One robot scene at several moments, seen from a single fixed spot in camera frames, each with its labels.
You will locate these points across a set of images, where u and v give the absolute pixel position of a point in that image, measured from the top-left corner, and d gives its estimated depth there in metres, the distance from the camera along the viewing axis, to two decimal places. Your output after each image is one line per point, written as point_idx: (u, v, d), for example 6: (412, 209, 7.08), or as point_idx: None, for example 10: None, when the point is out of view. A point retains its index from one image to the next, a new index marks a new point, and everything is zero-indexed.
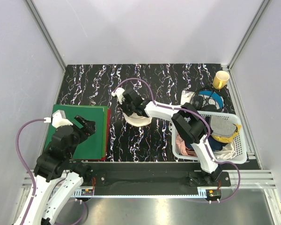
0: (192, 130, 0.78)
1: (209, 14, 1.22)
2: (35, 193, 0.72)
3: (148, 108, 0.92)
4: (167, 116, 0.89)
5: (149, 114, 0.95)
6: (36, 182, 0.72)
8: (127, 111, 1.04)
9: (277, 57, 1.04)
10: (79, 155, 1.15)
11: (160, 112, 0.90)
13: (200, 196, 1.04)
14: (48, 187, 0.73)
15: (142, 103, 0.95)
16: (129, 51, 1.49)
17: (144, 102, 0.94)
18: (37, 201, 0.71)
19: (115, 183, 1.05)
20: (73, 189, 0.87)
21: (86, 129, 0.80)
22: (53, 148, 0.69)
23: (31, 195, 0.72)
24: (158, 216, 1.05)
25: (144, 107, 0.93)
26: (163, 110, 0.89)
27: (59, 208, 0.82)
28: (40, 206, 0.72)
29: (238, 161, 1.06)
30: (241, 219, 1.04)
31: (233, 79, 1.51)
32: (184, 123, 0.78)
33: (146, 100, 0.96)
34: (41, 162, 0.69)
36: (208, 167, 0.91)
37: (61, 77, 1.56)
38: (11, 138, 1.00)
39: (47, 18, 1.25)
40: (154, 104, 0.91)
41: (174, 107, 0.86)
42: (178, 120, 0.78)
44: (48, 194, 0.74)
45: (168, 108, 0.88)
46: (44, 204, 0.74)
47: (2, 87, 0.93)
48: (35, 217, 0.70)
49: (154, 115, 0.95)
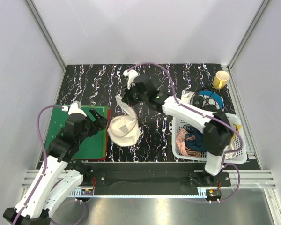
0: (221, 142, 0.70)
1: (209, 14, 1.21)
2: (44, 172, 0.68)
3: (167, 104, 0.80)
4: (192, 121, 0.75)
5: (166, 111, 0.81)
6: (47, 162, 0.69)
8: (132, 101, 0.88)
9: (277, 57, 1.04)
10: (77, 155, 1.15)
11: (183, 115, 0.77)
13: (201, 196, 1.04)
14: (59, 167, 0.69)
15: (158, 95, 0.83)
16: (129, 51, 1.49)
17: (162, 95, 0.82)
18: (46, 181, 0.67)
19: (115, 183, 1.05)
20: (73, 185, 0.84)
21: (98, 123, 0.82)
22: (65, 133, 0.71)
23: (39, 174, 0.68)
24: (158, 216, 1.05)
25: (160, 101, 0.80)
26: (189, 114, 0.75)
27: (60, 199, 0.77)
28: (47, 187, 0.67)
29: (238, 161, 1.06)
30: (241, 219, 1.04)
31: (233, 79, 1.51)
32: (216, 135, 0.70)
33: (162, 93, 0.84)
34: (54, 145, 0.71)
36: (214, 171, 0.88)
37: (61, 77, 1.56)
38: (11, 139, 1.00)
39: (47, 18, 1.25)
40: (177, 103, 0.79)
41: (206, 115, 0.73)
42: (210, 131, 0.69)
44: (56, 176, 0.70)
45: (197, 113, 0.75)
46: (51, 186, 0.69)
47: (2, 87, 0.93)
48: (40, 198, 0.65)
49: (172, 114, 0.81)
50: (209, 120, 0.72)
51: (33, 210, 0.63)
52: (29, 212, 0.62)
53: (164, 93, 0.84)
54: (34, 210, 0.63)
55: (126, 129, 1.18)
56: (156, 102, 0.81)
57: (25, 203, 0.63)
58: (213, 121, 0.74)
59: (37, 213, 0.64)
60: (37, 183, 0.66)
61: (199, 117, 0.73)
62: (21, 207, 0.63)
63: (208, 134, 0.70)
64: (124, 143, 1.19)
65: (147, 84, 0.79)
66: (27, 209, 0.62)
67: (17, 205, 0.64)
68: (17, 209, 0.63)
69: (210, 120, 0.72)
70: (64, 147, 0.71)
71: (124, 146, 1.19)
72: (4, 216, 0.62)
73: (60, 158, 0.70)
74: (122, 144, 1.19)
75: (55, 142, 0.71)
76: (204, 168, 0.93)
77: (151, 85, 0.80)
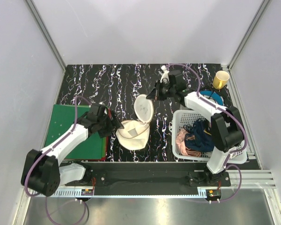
0: (228, 137, 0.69)
1: (209, 14, 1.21)
2: (73, 131, 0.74)
3: (189, 95, 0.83)
4: (207, 113, 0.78)
5: (187, 103, 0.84)
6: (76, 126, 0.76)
8: (161, 94, 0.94)
9: (277, 57, 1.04)
10: (71, 154, 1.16)
11: (199, 106, 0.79)
13: (200, 196, 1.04)
14: (85, 132, 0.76)
15: (185, 90, 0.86)
16: (129, 52, 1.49)
17: (188, 90, 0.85)
18: (72, 138, 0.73)
19: (115, 183, 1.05)
20: (76, 173, 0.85)
21: (114, 122, 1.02)
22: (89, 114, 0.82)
23: (68, 130, 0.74)
24: (158, 216, 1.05)
25: (186, 93, 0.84)
26: (204, 105, 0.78)
27: (66, 175, 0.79)
28: (71, 144, 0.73)
29: (239, 161, 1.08)
30: (241, 219, 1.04)
31: (233, 79, 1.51)
32: (223, 127, 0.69)
33: (189, 89, 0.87)
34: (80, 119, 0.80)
36: (214, 170, 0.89)
37: (61, 77, 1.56)
38: (11, 138, 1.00)
39: (47, 18, 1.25)
40: (197, 96, 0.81)
41: (218, 107, 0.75)
42: (217, 121, 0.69)
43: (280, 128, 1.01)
44: (77, 141, 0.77)
45: (211, 105, 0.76)
46: (73, 146, 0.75)
47: (2, 87, 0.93)
48: (65, 149, 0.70)
49: (192, 107, 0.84)
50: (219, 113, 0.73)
51: (58, 154, 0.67)
52: (55, 153, 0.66)
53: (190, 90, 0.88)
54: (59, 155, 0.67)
55: (135, 132, 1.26)
56: (181, 94, 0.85)
57: (52, 146, 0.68)
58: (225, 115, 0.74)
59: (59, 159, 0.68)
60: (65, 136, 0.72)
61: (212, 109, 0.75)
62: (48, 149, 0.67)
63: (216, 125, 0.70)
64: (133, 146, 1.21)
65: (178, 78, 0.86)
66: (53, 152, 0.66)
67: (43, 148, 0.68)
68: (42, 151, 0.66)
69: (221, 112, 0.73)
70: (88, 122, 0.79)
71: (133, 148, 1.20)
72: (28, 156, 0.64)
73: (86, 126, 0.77)
74: (132, 147, 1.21)
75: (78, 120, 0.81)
76: (206, 164, 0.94)
77: (181, 80, 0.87)
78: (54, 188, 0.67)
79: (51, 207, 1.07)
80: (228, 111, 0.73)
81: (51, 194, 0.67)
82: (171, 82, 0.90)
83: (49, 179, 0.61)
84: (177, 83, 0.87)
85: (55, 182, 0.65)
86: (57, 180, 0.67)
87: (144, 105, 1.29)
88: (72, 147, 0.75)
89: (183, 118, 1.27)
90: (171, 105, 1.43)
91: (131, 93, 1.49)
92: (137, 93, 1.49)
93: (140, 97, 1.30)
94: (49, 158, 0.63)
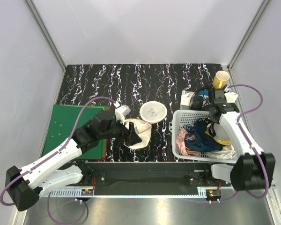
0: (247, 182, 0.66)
1: (209, 14, 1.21)
2: (61, 150, 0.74)
3: (227, 115, 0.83)
4: (238, 145, 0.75)
5: (222, 121, 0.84)
6: (68, 143, 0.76)
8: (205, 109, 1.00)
9: (277, 57, 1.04)
10: None
11: (232, 131, 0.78)
13: (200, 196, 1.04)
14: (75, 152, 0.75)
15: (225, 105, 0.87)
16: (129, 52, 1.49)
17: (228, 106, 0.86)
18: (58, 157, 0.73)
19: (115, 183, 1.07)
20: (71, 179, 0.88)
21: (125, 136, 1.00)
22: (91, 126, 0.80)
23: (56, 149, 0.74)
24: (158, 216, 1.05)
25: (224, 110, 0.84)
26: (240, 136, 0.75)
27: (54, 185, 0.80)
28: (56, 163, 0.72)
29: None
30: (241, 219, 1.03)
31: (233, 79, 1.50)
32: (249, 171, 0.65)
33: (230, 104, 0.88)
34: (80, 131, 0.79)
36: (215, 174, 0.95)
37: (61, 77, 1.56)
38: (11, 139, 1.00)
39: (47, 18, 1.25)
40: (237, 120, 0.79)
41: (254, 147, 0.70)
42: (245, 163, 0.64)
43: None
44: (68, 159, 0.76)
45: (247, 140, 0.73)
46: (60, 165, 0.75)
47: (2, 87, 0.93)
48: (46, 171, 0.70)
49: (225, 125, 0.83)
50: (252, 153, 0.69)
51: (34, 179, 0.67)
52: (30, 178, 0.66)
53: (232, 106, 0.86)
54: (35, 179, 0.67)
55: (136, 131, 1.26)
56: (220, 108, 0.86)
57: (31, 168, 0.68)
58: (256, 161, 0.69)
59: (34, 183, 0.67)
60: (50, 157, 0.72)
61: (246, 145, 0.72)
62: (26, 171, 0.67)
63: (240, 164, 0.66)
64: (136, 146, 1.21)
65: (217, 92, 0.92)
66: (30, 175, 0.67)
67: (24, 167, 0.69)
68: (21, 171, 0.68)
69: (253, 154, 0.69)
70: (85, 138, 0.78)
71: (136, 147, 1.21)
72: (8, 172, 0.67)
73: (79, 145, 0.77)
74: (134, 146, 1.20)
75: (79, 131, 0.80)
76: (212, 165, 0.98)
77: (219, 95, 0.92)
78: (31, 203, 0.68)
79: (51, 207, 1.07)
80: (262, 157, 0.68)
81: (26, 208, 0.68)
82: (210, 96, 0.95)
83: (20, 198, 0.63)
84: (216, 98, 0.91)
85: (30, 199, 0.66)
86: (35, 198, 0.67)
87: (155, 111, 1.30)
88: (61, 165, 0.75)
89: (183, 118, 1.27)
90: (171, 105, 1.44)
91: (131, 93, 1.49)
92: (137, 93, 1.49)
93: (156, 102, 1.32)
94: (23, 183, 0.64)
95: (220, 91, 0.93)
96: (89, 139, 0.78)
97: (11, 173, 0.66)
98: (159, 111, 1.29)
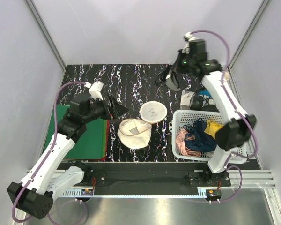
0: (231, 138, 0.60)
1: (209, 14, 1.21)
2: (53, 148, 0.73)
3: (211, 77, 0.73)
4: (222, 108, 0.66)
5: (204, 83, 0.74)
6: (56, 138, 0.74)
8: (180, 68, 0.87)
9: (277, 57, 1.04)
10: (72, 154, 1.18)
11: (217, 95, 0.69)
13: (200, 196, 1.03)
14: (66, 143, 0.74)
15: (208, 63, 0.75)
16: (129, 52, 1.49)
17: (212, 65, 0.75)
18: (53, 156, 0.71)
19: (115, 183, 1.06)
20: (73, 179, 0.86)
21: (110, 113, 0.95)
22: (71, 114, 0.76)
23: (48, 149, 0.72)
24: (158, 216, 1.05)
25: (208, 71, 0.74)
26: (225, 101, 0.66)
27: (61, 187, 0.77)
28: (54, 162, 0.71)
29: (238, 161, 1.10)
30: (240, 218, 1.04)
31: (233, 79, 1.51)
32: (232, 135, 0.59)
33: (213, 62, 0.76)
34: (64, 123, 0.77)
36: (214, 168, 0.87)
37: (61, 77, 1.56)
38: (11, 139, 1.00)
39: (46, 17, 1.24)
40: (222, 83, 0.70)
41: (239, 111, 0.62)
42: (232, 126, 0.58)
43: None
44: (64, 153, 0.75)
45: (232, 104, 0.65)
46: (58, 162, 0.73)
47: (2, 86, 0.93)
48: (48, 173, 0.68)
49: (208, 89, 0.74)
50: (238, 118, 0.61)
51: (40, 184, 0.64)
52: (35, 185, 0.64)
53: (215, 64, 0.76)
54: (40, 184, 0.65)
55: (136, 130, 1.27)
56: (203, 69, 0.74)
57: (31, 177, 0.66)
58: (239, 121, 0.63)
59: (42, 189, 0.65)
60: (45, 158, 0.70)
61: (231, 109, 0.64)
62: (28, 181, 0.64)
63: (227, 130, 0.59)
64: (136, 145, 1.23)
65: (199, 47, 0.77)
66: (33, 183, 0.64)
67: (23, 180, 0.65)
68: (23, 183, 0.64)
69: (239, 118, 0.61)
70: (72, 128, 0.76)
71: (136, 147, 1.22)
72: (8, 190, 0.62)
73: (69, 136, 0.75)
74: (135, 146, 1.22)
75: (62, 123, 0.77)
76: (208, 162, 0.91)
77: (201, 50, 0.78)
78: (48, 208, 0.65)
79: (51, 207, 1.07)
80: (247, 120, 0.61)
81: (46, 214, 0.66)
82: (191, 50, 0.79)
83: (34, 208, 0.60)
84: (198, 54, 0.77)
85: (45, 205, 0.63)
86: (49, 201, 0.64)
87: (155, 111, 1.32)
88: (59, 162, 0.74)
89: (183, 118, 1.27)
90: (171, 105, 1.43)
91: (131, 93, 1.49)
92: (137, 93, 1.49)
93: (156, 102, 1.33)
94: (30, 192, 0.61)
95: (202, 44, 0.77)
96: (75, 127, 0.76)
97: (14, 189, 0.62)
98: (159, 111, 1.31)
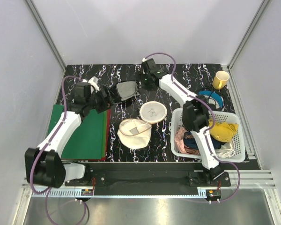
0: (195, 121, 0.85)
1: (209, 14, 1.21)
2: (64, 120, 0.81)
3: (163, 79, 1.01)
4: (178, 97, 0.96)
5: (162, 86, 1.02)
6: (66, 115, 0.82)
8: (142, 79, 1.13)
9: (277, 57, 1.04)
10: (71, 154, 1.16)
11: (172, 90, 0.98)
13: (200, 196, 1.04)
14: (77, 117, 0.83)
15: (159, 71, 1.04)
16: (129, 52, 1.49)
17: (162, 72, 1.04)
18: (65, 126, 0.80)
19: (115, 183, 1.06)
20: (77, 169, 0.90)
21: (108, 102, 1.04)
22: (76, 98, 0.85)
23: (60, 121, 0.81)
24: (158, 216, 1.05)
25: (160, 77, 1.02)
26: (178, 90, 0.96)
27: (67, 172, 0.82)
28: (67, 131, 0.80)
29: (237, 160, 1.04)
30: (241, 219, 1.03)
31: (233, 79, 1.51)
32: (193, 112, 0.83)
33: (162, 70, 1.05)
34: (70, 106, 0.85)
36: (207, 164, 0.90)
37: (61, 77, 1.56)
38: (11, 139, 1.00)
39: (47, 18, 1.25)
40: (172, 80, 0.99)
41: (189, 94, 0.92)
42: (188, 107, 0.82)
43: None
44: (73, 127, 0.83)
45: (184, 92, 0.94)
46: (70, 132, 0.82)
47: (2, 87, 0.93)
48: (62, 138, 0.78)
49: (165, 89, 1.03)
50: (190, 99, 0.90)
51: (56, 146, 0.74)
52: (53, 146, 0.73)
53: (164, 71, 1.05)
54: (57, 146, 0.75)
55: (136, 130, 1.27)
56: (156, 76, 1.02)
57: (48, 140, 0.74)
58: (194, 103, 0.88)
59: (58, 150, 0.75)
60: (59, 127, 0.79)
61: (184, 96, 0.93)
62: (46, 143, 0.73)
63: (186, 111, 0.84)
64: (136, 145, 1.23)
65: (150, 63, 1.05)
66: (51, 145, 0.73)
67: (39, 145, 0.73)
68: (40, 147, 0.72)
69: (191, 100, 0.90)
70: (77, 108, 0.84)
71: (136, 147, 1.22)
72: (26, 155, 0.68)
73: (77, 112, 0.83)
74: (136, 146, 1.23)
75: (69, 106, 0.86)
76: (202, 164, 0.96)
77: (152, 64, 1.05)
78: (61, 178, 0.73)
79: (51, 207, 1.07)
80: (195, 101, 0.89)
81: (58, 185, 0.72)
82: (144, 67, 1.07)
83: (53, 170, 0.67)
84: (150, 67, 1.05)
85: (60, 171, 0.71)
86: (62, 171, 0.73)
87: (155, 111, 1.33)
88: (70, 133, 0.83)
89: None
90: (171, 105, 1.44)
91: None
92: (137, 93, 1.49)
93: (156, 102, 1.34)
94: (49, 153, 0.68)
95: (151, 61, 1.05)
96: (80, 107, 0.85)
97: (32, 153, 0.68)
98: (159, 111, 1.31)
